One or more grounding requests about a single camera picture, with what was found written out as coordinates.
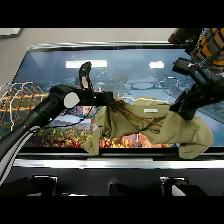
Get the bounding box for silver frame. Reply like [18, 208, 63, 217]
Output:
[12, 157, 224, 197]

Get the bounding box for black cable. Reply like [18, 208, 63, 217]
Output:
[42, 103, 98, 130]

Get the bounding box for dark brown garment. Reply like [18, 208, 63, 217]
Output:
[167, 27, 204, 46]

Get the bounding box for yellow black striped garment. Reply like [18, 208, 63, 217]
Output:
[190, 27, 224, 69]

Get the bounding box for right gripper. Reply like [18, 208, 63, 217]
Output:
[168, 90, 202, 122]

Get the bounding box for khaki pants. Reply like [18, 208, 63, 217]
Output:
[81, 96, 215, 160]

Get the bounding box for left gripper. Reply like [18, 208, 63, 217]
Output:
[90, 90, 115, 107]

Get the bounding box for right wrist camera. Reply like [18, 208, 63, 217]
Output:
[171, 57, 205, 84]

